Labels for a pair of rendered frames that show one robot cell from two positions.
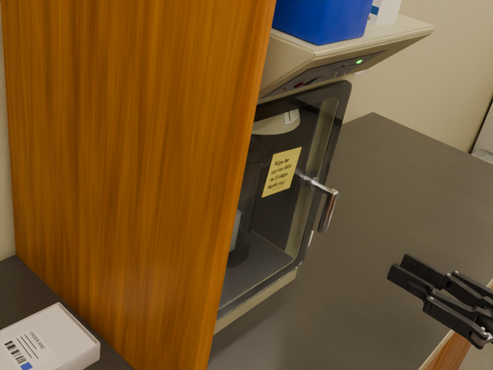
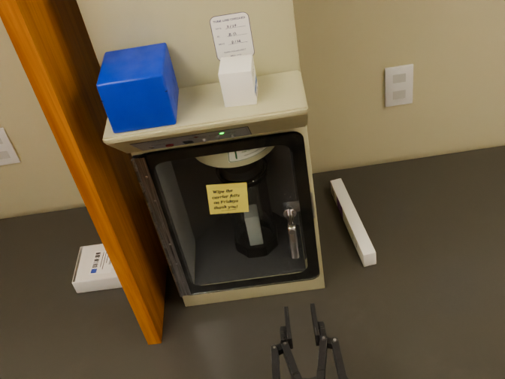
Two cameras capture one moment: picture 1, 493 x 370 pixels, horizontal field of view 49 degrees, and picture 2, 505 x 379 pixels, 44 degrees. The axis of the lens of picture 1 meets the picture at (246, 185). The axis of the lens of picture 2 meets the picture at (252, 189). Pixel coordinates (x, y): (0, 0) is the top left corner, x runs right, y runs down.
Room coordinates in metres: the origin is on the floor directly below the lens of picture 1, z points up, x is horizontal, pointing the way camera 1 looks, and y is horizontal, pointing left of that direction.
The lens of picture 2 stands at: (0.35, -0.84, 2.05)
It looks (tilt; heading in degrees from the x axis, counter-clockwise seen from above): 41 degrees down; 59
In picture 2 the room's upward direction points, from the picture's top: 11 degrees counter-clockwise
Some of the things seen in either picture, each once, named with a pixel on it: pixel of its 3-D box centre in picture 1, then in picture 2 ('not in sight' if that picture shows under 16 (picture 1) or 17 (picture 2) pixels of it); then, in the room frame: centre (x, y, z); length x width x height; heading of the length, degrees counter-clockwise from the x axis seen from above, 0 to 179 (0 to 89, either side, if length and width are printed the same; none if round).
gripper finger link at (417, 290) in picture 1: (420, 295); (279, 341); (0.67, -0.30, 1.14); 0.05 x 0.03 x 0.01; 55
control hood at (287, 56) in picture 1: (338, 59); (210, 128); (0.74, -0.09, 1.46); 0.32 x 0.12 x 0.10; 144
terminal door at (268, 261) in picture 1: (273, 205); (236, 222); (0.77, -0.05, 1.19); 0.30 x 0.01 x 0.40; 144
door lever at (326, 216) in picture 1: (320, 206); (292, 234); (0.84, -0.14, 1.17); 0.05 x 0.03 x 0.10; 54
